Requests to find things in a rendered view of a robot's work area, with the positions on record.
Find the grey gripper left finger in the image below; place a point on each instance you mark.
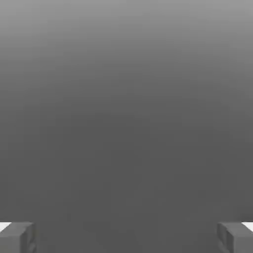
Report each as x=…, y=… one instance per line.
x=15, y=238

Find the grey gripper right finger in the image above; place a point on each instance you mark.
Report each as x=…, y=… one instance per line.
x=237, y=238

